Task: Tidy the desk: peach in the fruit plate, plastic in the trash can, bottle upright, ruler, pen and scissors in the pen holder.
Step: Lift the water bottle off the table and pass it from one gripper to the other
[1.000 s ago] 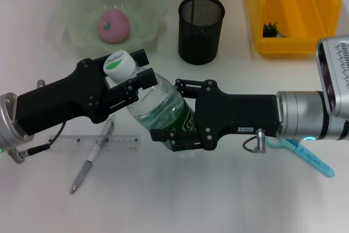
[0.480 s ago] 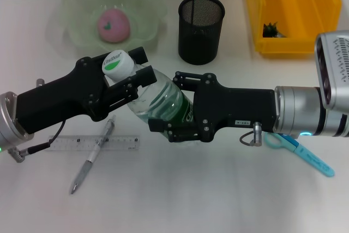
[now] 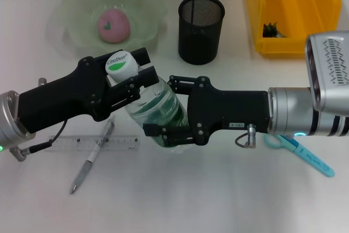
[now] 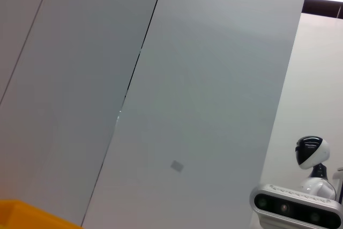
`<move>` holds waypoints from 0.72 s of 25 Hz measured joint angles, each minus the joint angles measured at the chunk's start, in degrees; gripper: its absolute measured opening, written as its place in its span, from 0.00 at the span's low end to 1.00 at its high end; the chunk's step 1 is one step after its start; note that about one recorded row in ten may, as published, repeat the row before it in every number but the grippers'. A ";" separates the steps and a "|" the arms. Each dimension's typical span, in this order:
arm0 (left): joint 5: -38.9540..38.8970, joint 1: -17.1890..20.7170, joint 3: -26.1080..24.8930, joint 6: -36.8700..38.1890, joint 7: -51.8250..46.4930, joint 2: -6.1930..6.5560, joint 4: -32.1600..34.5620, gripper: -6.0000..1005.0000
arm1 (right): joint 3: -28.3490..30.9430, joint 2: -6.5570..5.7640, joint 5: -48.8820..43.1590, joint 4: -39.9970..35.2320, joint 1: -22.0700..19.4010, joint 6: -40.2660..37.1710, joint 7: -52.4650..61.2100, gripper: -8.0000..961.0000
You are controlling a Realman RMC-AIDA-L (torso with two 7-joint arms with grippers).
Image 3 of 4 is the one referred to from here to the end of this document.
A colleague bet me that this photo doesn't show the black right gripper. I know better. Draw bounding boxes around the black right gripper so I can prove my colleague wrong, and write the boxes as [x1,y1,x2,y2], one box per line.
[143,74,270,147]

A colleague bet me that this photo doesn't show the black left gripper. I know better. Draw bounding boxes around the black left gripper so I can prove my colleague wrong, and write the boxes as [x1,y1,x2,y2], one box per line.
[19,56,113,134]

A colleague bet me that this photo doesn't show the clear green-label water bottle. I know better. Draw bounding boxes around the clear green-label water bottle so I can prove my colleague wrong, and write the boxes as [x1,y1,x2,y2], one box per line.
[105,50,191,153]

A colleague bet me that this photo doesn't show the pink toy peach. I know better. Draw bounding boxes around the pink toy peach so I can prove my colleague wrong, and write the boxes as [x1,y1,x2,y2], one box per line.
[97,8,131,43]

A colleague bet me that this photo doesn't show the green plastic wrapper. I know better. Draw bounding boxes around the green plastic wrapper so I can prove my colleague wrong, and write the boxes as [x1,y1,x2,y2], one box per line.
[262,21,287,39]

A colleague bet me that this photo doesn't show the translucent green fruit bowl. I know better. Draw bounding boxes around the translucent green fruit bowl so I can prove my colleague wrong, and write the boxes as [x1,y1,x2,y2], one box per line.
[49,0,169,61]

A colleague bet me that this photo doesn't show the transparent plastic ruler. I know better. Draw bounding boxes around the transparent plastic ruler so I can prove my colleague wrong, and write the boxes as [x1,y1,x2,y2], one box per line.
[44,134,141,152]

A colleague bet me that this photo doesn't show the black mesh pen holder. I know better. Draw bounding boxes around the black mesh pen holder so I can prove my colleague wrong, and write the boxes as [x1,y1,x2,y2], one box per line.
[178,0,226,66]

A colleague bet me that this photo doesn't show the grey white ballpoint pen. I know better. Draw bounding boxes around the grey white ballpoint pen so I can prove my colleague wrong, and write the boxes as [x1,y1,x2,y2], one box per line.
[70,115,117,195]

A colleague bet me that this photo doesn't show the blue scissors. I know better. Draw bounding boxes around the blue scissors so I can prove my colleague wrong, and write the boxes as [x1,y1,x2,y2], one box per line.
[263,134,335,178]

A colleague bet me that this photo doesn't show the yellow plastic bin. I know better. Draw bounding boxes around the yellow plastic bin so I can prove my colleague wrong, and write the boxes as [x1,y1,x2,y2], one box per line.
[244,0,343,59]

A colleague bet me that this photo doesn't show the left wrist cable with plug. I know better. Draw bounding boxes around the left wrist cable with plug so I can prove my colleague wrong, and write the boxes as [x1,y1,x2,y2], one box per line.
[9,120,68,163]

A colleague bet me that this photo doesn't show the wrist cable with plug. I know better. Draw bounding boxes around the wrist cable with plug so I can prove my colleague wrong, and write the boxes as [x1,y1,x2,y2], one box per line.
[235,123,258,151]
[9,120,68,163]

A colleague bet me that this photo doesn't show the right wrist cable with plug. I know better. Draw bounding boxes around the right wrist cable with plug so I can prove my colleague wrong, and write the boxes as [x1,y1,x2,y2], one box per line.
[235,123,258,151]

